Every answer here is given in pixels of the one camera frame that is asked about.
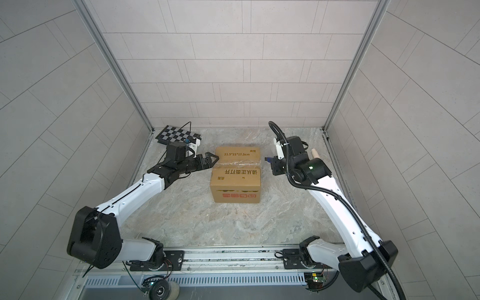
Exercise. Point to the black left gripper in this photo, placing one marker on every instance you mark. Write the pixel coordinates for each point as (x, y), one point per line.
(199, 159)

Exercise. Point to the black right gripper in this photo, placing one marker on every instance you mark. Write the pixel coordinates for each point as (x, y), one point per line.
(274, 165)

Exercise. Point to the brown cardboard express box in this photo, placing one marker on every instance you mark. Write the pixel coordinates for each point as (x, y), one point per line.
(237, 185)

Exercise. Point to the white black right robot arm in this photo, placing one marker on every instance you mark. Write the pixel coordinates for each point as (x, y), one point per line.
(364, 257)

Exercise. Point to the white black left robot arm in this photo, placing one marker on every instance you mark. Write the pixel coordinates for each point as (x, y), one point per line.
(95, 236)

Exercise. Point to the clear packing tape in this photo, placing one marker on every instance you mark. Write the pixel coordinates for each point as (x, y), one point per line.
(237, 164)

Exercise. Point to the black white chessboard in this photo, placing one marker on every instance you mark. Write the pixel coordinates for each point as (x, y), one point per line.
(170, 134)

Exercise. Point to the green circuit board right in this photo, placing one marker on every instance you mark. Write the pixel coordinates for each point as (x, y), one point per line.
(314, 281)

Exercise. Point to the round black speaker device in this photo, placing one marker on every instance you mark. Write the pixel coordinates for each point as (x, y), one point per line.
(159, 288)

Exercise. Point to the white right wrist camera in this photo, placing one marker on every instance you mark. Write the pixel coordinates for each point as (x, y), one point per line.
(279, 149)

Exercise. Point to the cream plastic handle tool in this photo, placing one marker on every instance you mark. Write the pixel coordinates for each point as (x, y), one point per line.
(314, 153)

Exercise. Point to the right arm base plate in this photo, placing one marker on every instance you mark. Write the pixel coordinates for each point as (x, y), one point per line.
(292, 260)

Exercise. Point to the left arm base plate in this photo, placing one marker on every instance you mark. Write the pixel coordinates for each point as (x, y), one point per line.
(172, 261)

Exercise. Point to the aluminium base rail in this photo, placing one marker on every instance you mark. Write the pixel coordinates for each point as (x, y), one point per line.
(210, 267)

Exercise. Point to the aluminium corner post left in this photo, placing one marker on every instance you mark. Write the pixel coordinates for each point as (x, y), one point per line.
(99, 39)

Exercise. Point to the aluminium corner post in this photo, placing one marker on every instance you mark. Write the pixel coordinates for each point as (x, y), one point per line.
(372, 26)
(99, 39)

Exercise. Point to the aluminium corner post right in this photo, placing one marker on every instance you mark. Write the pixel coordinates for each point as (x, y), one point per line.
(372, 26)

